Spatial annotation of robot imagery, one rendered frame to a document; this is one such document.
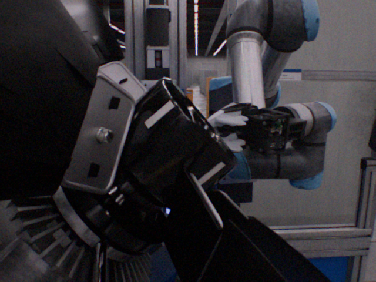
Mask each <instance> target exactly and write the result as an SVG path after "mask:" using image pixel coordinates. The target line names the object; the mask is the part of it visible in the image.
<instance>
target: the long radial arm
mask: <svg viewBox="0 0 376 282"><path fill-rule="evenodd" d="M0 282H66V281H64V280H63V278H62V277H61V276H60V275H59V274H58V273H57V272H56V271H55V270H54V271H52V270H51V266H50V265H49V264H48V263H47V262H45V261H44V260H43V259H42V258H40V257H39V255H38V254H37V253H35V252H34V251H33V250H32V248H31V247H30V246H29V245H28V244H26V243H25V242H24V241H23V240H22V239H20V238H17V239H15V240H14V241H13V242H12V243H10V244H9V245H8V246H6V248H5V249H3V250H2V251H1V252H0Z"/></svg>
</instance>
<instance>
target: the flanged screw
mask: <svg viewBox="0 0 376 282"><path fill-rule="evenodd" d="M113 138H114V134H113V132H112V131H111V130H107V129H106V128H104V127H102V128H100V129H99V130H98V131H97V134H96V140H97V141H98V143H99V144H100V145H103V144H110V143H112V141H113Z"/></svg>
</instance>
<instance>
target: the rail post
mask: <svg viewBox="0 0 376 282"><path fill-rule="evenodd" d="M367 258H368V255H357V256H352V258H351V263H350V273H349V279H348V282H364V277H365V268H366V263H367Z"/></svg>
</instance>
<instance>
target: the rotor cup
mask: <svg viewBox="0 0 376 282"><path fill-rule="evenodd" d="M169 101H171V102H172V104H173V105H174V107H173V108H172V109H171V110H170V111H168V112H167V113H166V114H164V116H163V117H161V118H160V119H159V120H158V121H157V122H156V123H155V124H153V125H151V127H149V128H148V127H147V126H146V124H145V121H147V120H148V119H149V118H150V117H151V116H153V115H154V114H155V113H156V112H157V111H158V110H159V109H161V108H162V107H163V106H164V105H166V104H167V103H168V102H169ZM200 117H201V118H202V119H201V118H200ZM203 120H204V122H203ZM220 162H223V163H224V164H225V166H224V167H223V168H222V169H221V170H219V171H218V172H216V173H215V174H214V175H213V176H212V177H210V178H209V179H208V180H207V181H206V182H204V183H203V184H202V185H201V187H202V189H203V190H204V192H207V191H209V190H210V189H211V188H212V187H213V186H215V185H216V184H218V182H220V181H221V180H222V179H223V178H225V177H226V176H227V175H228V174H229V173H231V172H232V171H234V170H235V169H236V167H237V165H238V159H237V158H236V156H235V155H234V153H233V151H231V150H230V148H229V147H228V146H227V145H226V143H225V142H224V140H223V139H222V138H221V136H220V135H219V134H218V133H217V132H216V131H215V130H214V127H213V126H212V125H211V124H210V123H209V122H208V120H207V119H206V118H205V117H204V116H203V115H202V113H201V112H200V111H199V110H198V108H197V107H196V106H195V105H194V104H193V103H192V102H191V100H190V99H189V98H188V97H187V96H186V95H185V94H184V92H183V91H182V90H181V89H180V87H179V86H177V85H176V84H175V83H174V82H173V81H172V80H171V79H170V78H167V77H164V78H161V79H159V80H158V81H157V82H156V83H155V84H154V85H152V87H151V88H150V89H148V90H147V91H146V92H145V93H143V94H142V95H141V96H139V97H138V98H137V100H136V101H135V108H134V112H133V116H132V120H131V123H130V126H129V130H128V133H127V136H126V140H125V145H124V147H123V151H122V154H121V158H120V161H119V165H118V167H117V171H116V176H115V179H114V182H113V183H112V186H111V188H110V190H109V191H108V192H107V194H106V195H99V194H96V193H91V192H86V191H82V190H76V189H71V188H68V189H69V191H70V193H71V195H72V197H73V198H74V200H75V202H76V204H77V205H78V206H79V208H80V209H81V210H82V211H83V213H84V214H85V216H86V217H87V218H88V219H89V220H90V221H91V222H92V223H93V224H94V225H95V226H96V227H97V228H98V229H99V230H100V231H101V232H102V233H103V234H104V235H106V236H107V237H108V238H110V239H111V240H112V241H114V242H115V243H116V244H118V245H120V246H122V247H124V248H126V249H128V250H131V251H135V252H139V253H149V252H151V251H152V250H154V249H155V248H157V247H158V246H159V245H161V244H162V243H163V242H164V241H163V238H162V233H163V229H164V227H165V224H166V216H165V212H164V210H163V208H164V207H166V208H167V209H170V207H171V205H172V201H173V198H174V194H175V192H176V189H177V185H178V183H179V182H180V178H181V175H182V172H183V169H187V170H188V172H189V173H193V174H194V175H195V177H196V179H197V180H199V179H200V178H201V177H203V176H204V175H205V174H207V173H208V172H209V171H211V169H213V168H214V167H215V166H216V165H217V164H218V163H220Z"/></svg>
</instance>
